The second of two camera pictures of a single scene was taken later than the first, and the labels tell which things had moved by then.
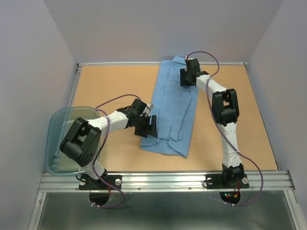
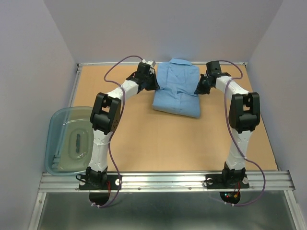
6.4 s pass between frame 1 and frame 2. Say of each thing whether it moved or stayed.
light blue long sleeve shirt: moved
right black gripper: moved
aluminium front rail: stayed
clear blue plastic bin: stayed
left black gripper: moved
